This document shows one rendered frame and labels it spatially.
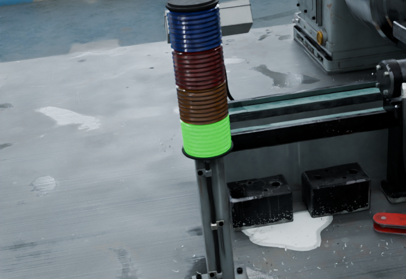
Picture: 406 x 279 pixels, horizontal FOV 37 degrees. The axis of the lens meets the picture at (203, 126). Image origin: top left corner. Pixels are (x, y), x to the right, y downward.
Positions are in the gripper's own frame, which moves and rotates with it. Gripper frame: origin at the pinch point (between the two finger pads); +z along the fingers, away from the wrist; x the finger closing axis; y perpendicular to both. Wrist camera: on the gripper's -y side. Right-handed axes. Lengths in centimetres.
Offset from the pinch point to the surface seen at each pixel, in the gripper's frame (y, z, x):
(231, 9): 4.5, 4.1, -3.6
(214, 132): -7, 32, -47
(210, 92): -7, 28, -50
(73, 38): -67, -107, 369
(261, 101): 6.9, 23.3, -6.2
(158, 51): -9, -8, 65
